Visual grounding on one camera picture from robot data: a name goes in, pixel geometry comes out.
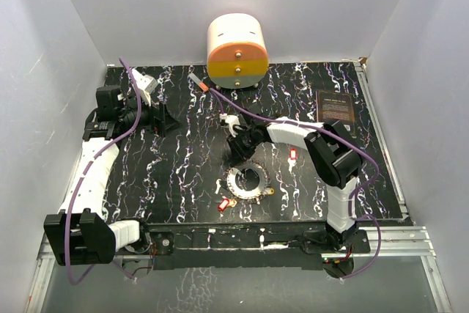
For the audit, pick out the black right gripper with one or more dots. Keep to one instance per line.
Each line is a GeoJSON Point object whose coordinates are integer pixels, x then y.
{"type": "Point", "coordinates": [239, 154]}

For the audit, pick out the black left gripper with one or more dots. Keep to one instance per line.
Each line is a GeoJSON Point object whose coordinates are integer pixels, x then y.
{"type": "Point", "coordinates": [160, 122]}

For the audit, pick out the black disc with keyrings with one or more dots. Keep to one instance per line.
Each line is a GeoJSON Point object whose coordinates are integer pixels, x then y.
{"type": "Point", "coordinates": [247, 181]}

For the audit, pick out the red key tag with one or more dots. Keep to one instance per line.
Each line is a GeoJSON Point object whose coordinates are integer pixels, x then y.
{"type": "Point", "coordinates": [293, 154]}
{"type": "Point", "coordinates": [226, 203]}

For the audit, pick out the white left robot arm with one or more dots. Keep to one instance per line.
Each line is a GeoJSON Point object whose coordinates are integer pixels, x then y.
{"type": "Point", "coordinates": [78, 233]}

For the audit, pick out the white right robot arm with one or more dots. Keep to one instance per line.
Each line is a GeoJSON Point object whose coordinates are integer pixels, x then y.
{"type": "Point", "coordinates": [336, 159]}

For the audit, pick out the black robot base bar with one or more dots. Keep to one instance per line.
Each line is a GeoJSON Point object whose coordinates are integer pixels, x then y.
{"type": "Point", "coordinates": [274, 244]}

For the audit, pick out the orange capped glue pen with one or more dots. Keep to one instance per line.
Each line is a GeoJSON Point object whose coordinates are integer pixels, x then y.
{"type": "Point", "coordinates": [198, 82]}

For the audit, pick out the round three-drawer cabinet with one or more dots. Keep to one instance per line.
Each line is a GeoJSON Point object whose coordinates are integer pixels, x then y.
{"type": "Point", "coordinates": [237, 57]}

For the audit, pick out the dark brown book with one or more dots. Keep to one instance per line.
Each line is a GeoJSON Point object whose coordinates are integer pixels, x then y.
{"type": "Point", "coordinates": [336, 105]}

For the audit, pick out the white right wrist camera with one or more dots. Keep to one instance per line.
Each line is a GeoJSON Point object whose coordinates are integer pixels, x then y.
{"type": "Point", "coordinates": [231, 122]}

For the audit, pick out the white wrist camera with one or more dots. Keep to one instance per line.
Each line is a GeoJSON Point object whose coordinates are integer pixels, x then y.
{"type": "Point", "coordinates": [146, 85]}
{"type": "Point", "coordinates": [231, 122]}

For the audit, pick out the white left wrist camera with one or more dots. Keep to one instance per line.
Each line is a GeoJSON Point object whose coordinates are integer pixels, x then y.
{"type": "Point", "coordinates": [146, 85]}

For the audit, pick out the aluminium frame rail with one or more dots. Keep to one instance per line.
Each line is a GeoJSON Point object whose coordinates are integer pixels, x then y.
{"type": "Point", "coordinates": [404, 278]}

